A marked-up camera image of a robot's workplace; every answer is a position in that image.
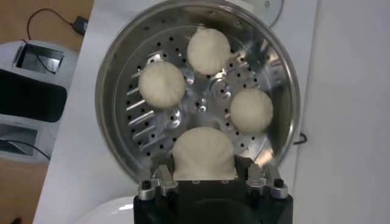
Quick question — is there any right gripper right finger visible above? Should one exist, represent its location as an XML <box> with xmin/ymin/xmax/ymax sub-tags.
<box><xmin>234</xmin><ymin>155</ymin><xmax>289</xmax><ymax>200</ymax></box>

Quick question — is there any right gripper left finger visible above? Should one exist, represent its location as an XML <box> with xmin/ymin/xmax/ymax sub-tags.
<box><xmin>136</xmin><ymin>164</ymin><xmax>179</xmax><ymax>201</ymax></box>

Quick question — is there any white steamed baozi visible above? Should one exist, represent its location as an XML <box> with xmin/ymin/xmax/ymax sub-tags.
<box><xmin>172</xmin><ymin>126</ymin><xmax>238</xmax><ymax>181</ymax></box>
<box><xmin>230</xmin><ymin>88</ymin><xmax>274</xmax><ymax>134</ymax></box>
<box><xmin>186</xmin><ymin>27</ymin><xmax>232</xmax><ymax>76</ymax></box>
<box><xmin>138</xmin><ymin>60</ymin><xmax>186</xmax><ymax>110</ymax></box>

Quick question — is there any steel perforated steamer basket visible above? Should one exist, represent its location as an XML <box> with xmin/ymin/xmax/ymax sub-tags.
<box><xmin>94</xmin><ymin>0</ymin><xmax>302</xmax><ymax>183</ymax></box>

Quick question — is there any white round plate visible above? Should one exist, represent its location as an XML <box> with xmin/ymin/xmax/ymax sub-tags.
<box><xmin>77</xmin><ymin>196</ymin><xmax>137</xmax><ymax>224</ymax></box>

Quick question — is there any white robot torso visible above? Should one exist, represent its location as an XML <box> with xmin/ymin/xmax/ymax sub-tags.
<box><xmin>0</xmin><ymin>39</ymin><xmax>79</xmax><ymax>165</ymax></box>

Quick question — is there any black pot power cord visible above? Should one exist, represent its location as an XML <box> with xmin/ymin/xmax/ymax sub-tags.
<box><xmin>292</xmin><ymin>133</ymin><xmax>308</xmax><ymax>145</ymax></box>

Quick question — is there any glass lid with cream handle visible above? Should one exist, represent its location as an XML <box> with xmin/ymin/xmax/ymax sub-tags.
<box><xmin>243</xmin><ymin>0</ymin><xmax>285</xmax><ymax>29</ymax></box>

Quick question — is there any black floor cable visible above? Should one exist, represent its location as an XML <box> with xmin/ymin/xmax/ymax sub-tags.
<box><xmin>26</xmin><ymin>8</ymin><xmax>89</xmax><ymax>40</ymax></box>

